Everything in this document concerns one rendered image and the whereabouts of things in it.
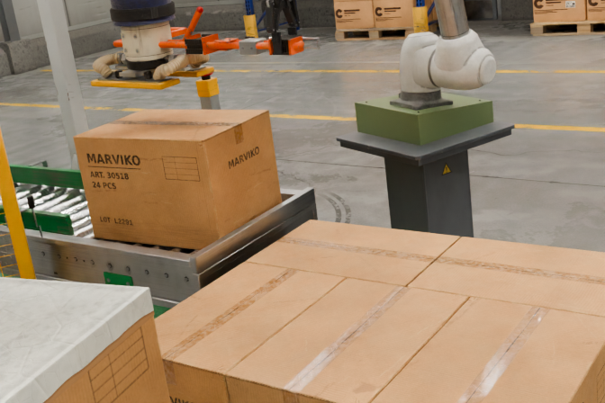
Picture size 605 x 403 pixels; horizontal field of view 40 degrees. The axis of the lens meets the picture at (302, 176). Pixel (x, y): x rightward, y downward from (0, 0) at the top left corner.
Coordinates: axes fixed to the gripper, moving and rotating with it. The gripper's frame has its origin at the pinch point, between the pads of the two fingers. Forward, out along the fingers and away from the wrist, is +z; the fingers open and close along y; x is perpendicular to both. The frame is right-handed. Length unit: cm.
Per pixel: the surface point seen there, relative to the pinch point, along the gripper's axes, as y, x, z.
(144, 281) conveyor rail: 37, -45, 73
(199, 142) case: 19.8, -25.5, 28.3
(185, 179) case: 20, -34, 42
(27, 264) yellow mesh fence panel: 46, -96, 70
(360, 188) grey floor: -193, -99, 122
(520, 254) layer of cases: -9, 71, 68
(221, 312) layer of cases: 55, 5, 68
